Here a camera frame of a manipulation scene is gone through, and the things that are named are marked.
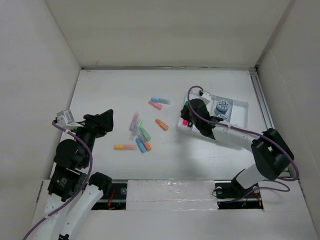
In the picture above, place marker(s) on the pink black highlighter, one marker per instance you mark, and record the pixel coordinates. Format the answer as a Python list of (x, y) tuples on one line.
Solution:
[(185, 122)]

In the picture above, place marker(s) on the aluminium rail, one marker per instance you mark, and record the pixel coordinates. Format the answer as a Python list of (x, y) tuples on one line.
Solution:
[(262, 102)]

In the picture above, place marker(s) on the yellow pink pastel highlighter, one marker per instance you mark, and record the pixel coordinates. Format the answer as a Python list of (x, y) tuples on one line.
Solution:
[(125, 147)]

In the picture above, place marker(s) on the salmon orange pastel highlighter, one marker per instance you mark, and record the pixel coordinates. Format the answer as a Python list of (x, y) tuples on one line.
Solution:
[(161, 124)]

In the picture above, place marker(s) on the dark green pastel highlighter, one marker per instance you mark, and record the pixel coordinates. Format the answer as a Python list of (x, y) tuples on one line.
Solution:
[(145, 134)]

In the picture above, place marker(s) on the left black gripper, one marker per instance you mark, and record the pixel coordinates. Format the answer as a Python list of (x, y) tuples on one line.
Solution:
[(100, 124)]

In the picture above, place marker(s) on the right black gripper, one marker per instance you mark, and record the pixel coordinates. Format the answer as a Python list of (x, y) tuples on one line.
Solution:
[(184, 113)]

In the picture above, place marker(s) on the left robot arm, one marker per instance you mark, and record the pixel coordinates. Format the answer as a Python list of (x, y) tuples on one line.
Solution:
[(73, 189)]

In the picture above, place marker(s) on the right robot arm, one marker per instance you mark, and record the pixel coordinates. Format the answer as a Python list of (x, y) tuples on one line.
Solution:
[(270, 152)]

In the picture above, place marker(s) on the white organizer tray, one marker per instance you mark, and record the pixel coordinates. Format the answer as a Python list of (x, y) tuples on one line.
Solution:
[(237, 114)]

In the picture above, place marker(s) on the light blue pastel highlighter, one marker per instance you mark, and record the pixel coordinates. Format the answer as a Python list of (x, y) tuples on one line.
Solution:
[(161, 100)]

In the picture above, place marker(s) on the purple pastel highlighter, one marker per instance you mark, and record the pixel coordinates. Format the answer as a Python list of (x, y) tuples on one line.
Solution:
[(134, 121)]

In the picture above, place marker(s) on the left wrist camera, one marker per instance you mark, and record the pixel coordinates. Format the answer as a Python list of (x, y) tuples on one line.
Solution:
[(64, 118)]

